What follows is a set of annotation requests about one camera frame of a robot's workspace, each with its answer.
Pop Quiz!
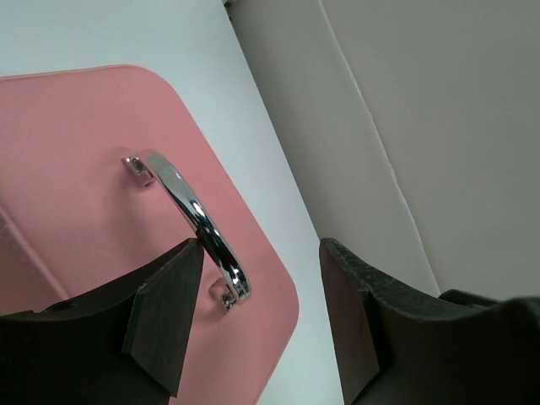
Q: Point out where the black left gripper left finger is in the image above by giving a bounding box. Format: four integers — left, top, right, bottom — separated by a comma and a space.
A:
1, 239, 204, 404

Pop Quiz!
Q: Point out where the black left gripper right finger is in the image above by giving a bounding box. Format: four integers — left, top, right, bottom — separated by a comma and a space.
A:
319, 238, 539, 404

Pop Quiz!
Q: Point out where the pink box with metal handle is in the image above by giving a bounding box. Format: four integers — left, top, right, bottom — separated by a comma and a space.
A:
1, 65, 299, 404

